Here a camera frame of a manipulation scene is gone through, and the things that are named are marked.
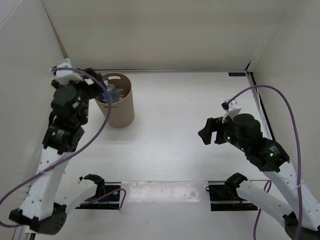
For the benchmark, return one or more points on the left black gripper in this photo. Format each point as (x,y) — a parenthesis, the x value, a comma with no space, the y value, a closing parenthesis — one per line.
(95,88)

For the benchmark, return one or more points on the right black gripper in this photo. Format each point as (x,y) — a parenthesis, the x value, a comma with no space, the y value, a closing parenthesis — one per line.
(211,125)

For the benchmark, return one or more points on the blue label plastic bottle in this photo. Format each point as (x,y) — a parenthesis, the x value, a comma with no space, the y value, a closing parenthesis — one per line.
(110,96)

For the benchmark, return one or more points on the green label clear bottle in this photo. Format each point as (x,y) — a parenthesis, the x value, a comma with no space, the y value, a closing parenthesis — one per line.
(121,93)

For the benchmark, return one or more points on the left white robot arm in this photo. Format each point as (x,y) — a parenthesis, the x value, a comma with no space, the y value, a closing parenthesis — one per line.
(42,210)

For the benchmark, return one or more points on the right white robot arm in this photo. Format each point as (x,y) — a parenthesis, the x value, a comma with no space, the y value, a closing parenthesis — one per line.
(299,214)

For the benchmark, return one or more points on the brown round bin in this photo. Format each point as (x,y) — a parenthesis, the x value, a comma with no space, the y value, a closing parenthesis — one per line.
(122,113)

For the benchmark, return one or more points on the right blue corner label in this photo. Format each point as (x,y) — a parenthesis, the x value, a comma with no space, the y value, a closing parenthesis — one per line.
(236,74)

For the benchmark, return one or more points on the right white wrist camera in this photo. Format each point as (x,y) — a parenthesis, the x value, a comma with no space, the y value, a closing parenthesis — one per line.
(232,109)

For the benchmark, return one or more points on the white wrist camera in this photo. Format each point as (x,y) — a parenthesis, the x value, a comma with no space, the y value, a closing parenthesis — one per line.
(232,109)
(63,77)

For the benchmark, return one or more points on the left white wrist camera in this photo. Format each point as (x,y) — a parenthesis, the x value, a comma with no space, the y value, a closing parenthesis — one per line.
(63,77)

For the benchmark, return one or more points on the right aluminium frame rail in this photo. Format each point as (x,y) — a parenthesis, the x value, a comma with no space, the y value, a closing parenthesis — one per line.
(260,107)

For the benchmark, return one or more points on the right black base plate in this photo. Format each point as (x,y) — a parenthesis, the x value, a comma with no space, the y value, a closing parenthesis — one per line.
(225,199)

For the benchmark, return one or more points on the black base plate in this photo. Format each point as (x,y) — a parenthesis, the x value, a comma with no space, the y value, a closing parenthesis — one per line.
(225,199)
(111,202)

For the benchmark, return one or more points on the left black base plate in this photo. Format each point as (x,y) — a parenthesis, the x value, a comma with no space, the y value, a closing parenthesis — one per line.
(111,202)

